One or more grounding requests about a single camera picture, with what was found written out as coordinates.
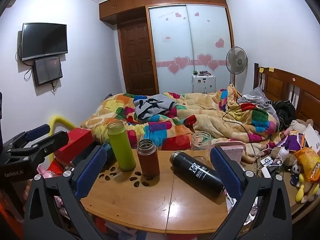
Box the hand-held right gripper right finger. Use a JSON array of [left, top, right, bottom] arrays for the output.
[[209, 146, 293, 240]]

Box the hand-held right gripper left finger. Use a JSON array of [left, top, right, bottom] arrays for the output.
[[24, 145, 108, 240]]

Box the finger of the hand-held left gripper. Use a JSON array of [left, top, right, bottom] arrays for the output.
[[4, 124, 52, 148], [5, 130, 70, 161]]

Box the black cup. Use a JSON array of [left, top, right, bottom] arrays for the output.
[[169, 151, 225, 199]]

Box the green cup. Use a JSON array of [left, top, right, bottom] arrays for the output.
[[107, 121, 137, 172]]

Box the brown cup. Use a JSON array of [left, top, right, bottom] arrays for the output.
[[137, 139, 161, 180]]

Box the red box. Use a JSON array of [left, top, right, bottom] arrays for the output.
[[54, 128, 94, 164]]

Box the yellow pipe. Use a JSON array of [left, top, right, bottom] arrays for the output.
[[49, 115, 75, 161]]

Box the clear glass jar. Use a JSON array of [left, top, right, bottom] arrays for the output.
[[191, 131, 212, 156]]

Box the white charger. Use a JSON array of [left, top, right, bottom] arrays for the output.
[[260, 156, 274, 167]]

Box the small white bottle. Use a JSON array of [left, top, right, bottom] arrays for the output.
[[277, 145, 292, 161]]

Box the purple doll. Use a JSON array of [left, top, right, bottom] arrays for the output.
[[279, 127, 304, 151]]

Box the colourful patchwork blanket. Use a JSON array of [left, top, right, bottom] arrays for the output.
[[80, 84, 281, 163]]

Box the yellow plush toy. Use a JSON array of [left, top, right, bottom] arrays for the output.
[[295, 172, 320, 203]]

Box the orange snack bag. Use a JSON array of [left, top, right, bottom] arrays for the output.
[[293, 147, 320, 183]]

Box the grey plaid pillow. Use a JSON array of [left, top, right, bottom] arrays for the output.
[[237, 85, 278, 121]]

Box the dark clothing pile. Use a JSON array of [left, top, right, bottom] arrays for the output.
[[273, 100, 297, 128]]

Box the beige plush toy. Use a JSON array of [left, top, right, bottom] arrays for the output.
[[287, 119, 314, 133]]

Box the grey patterned cloth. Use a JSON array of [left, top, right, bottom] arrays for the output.
[[134, 93, 177, 119]]

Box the white suitcase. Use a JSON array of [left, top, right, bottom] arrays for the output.
[[192, 74, 216, 94]]

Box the white paper box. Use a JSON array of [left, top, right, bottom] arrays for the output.
[[302, 124, 320, 153]]

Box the wooden bed headboard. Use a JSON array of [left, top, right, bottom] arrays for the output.
[[253, 63, 320, 122]]

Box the brown wooden door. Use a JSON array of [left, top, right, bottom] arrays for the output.
[[117, 21, 157, 96]]

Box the black standing fan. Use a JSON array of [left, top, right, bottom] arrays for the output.
[[226, 46, 248, 86]]

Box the white sliding-door wardrobe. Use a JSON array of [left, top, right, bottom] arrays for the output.
[[148, 4, 234, 94]]

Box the wooden overhead cabinet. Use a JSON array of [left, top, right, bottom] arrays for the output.
[[99, 0, 228, 24]]

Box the black cable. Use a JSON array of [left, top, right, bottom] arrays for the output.
[[222, 102, 258, 167]]

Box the television cable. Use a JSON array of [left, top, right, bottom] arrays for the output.
[[16, 31, 34, 81]]

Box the small black wall monitor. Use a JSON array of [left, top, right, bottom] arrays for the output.
[[33, 56, 63, 87]]

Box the black wall television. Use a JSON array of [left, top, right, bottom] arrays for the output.
[[21, 23, 69, 61]]

